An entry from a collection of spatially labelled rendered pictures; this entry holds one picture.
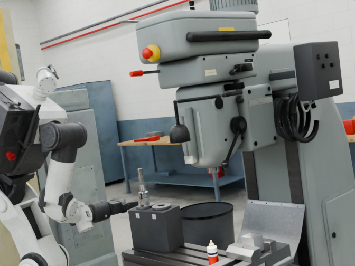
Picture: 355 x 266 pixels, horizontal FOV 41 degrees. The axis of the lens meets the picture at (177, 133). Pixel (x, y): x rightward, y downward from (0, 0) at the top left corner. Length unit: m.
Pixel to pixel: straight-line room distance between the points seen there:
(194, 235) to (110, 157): 5.59
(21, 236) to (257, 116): 1.05
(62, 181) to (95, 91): 7.38
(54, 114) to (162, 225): 0.71
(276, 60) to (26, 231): 1.23
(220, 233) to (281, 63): 2.01
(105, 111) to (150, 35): 7.51
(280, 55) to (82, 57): 8.43
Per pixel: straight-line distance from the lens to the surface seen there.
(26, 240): 2.02
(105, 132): 9.19
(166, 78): 1.83
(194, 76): 1.72
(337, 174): 2.30
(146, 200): 2.27
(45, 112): 1.83
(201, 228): 3.79
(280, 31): 6.72
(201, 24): 1.72
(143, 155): 9.03
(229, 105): 1.83
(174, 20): 1.67
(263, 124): 1.95
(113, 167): 9.29
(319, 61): 1.84
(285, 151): 2.13
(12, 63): 3.34
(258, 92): 1.94
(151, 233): 2.24
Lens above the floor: 1.61
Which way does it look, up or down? 5 degrees down
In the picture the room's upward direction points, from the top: 8 degrees counter-clockwise
